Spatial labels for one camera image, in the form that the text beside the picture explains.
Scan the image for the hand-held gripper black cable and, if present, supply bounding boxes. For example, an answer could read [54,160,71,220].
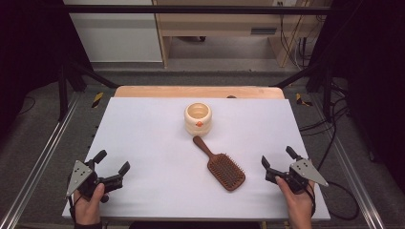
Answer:
[305,180,361,221]
[67,190,78,222]

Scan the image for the cream ceramic cup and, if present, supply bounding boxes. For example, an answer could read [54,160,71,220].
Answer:
[183,101,213,138]

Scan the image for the aluminium floor rail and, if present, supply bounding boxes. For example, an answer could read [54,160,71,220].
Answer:
[0,92,81,229]
[309,94,387,229]

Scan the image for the person's right hand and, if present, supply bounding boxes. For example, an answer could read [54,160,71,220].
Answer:
[274,176,317,229]

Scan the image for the black curtain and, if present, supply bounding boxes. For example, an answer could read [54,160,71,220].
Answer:
[0,0,94,135]
[309,0,405,189]

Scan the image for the brown wooden hairbrush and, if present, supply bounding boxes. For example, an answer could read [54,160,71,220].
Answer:
[192,135,247,193]

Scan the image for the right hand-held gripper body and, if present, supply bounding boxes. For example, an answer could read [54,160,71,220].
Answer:
[265,157,330,196]

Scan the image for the black metal stand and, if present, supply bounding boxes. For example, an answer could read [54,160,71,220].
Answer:
[272,60,336,122]
[57,59,119,122]

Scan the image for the hanging cables under desk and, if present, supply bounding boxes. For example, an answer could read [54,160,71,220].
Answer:
[278,12,323,70]

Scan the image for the black floor cables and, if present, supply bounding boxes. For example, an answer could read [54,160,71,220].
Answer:
[298,78,352,171]

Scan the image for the right hand-held gripper black cable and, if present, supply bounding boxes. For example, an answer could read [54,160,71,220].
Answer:
[305,180,361,221]

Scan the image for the white cabinet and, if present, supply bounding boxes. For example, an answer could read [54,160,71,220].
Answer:
[62,0,163,63]

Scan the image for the person's left hand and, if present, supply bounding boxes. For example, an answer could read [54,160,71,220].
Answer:
[73,182,106,227]

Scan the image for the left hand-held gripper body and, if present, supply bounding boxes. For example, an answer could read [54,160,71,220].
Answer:
[65,157,124,204]

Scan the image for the yellow black tape strip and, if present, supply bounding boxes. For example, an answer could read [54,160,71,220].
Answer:
[294,93,313,108]
[91,92,105,109]

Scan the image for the black horizontal frame bar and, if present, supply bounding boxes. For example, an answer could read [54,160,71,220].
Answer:
[62,4,332,15]

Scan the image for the left hand-held gripper black cable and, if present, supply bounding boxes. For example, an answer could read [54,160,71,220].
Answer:
[67,190,78,222]

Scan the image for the light wooden desk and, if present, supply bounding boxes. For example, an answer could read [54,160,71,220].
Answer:
[152,0,332,69]

